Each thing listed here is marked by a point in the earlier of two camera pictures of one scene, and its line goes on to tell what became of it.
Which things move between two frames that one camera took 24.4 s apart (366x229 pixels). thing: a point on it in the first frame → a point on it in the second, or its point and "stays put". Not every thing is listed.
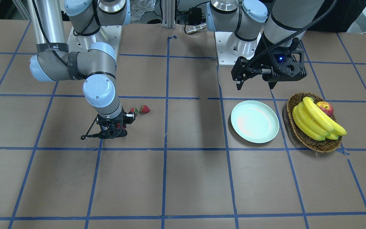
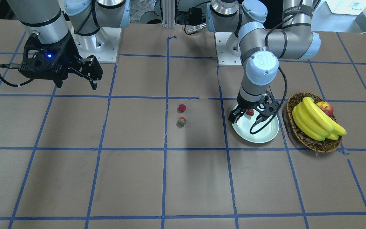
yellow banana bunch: x=311 y=120 stays put
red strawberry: x=145 y=109 → x=181 y=121
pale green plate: x=255 y=121 stays put
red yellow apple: x=326 y=107 stays put
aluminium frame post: x=168 y=14 stays put
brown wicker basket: x=325 y=146 stays put
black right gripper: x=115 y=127 → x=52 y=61
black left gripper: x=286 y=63 → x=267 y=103
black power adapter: x=195 y=16 stays put
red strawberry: x=134 y=110 → x=250 y=112
